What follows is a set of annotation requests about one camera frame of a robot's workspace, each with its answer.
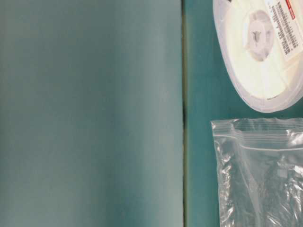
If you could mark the clear plastic zip bag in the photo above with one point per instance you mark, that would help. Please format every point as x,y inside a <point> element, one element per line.
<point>259,172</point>

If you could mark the white component reel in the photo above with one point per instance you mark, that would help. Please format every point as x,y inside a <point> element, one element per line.
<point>261,42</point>

